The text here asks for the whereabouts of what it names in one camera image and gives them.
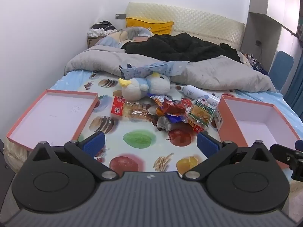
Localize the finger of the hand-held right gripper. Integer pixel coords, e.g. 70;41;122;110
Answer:
269;139;303;181

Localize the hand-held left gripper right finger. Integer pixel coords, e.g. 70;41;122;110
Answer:
182;132;273;180

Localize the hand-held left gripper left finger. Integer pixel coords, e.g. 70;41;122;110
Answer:
28;131;118;180

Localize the green label cracker packet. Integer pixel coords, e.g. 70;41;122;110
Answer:
186;98;218;127

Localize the blue snack packet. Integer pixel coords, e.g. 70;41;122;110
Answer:
166;113;188;123

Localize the red label bread packet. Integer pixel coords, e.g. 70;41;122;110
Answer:
111;96;154;121

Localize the pink cardboard box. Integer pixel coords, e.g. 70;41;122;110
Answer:
216;95;301;169

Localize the red label snack packet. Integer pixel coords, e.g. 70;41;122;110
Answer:
162;99;193;114

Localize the orange seasoning packet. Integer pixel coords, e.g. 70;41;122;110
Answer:
150;95;167;113

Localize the crumpled silver snack packet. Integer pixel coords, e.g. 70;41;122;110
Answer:
157;116;172;132

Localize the pink box lid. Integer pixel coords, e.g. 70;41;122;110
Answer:
6;89;99;151

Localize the white spray bottle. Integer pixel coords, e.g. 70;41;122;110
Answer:
181;85;220;104

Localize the white blue plush toy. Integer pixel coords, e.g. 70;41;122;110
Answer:
118;72;171;101

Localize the grey blanket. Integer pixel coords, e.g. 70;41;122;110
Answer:
64;46;276;93

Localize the blue chair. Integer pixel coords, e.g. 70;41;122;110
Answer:
267;50;295;93

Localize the clutter of small bottles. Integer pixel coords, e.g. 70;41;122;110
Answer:
244;51;268;73

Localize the black cloth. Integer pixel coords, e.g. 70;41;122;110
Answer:
121;33;243;63

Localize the patterned light blue pillow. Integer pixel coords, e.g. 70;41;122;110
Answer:
93;27;154;50

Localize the cream padded headboard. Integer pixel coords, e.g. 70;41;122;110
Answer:
125;2;245;51

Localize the yellow pillow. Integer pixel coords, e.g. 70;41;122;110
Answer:
125;16;174;35

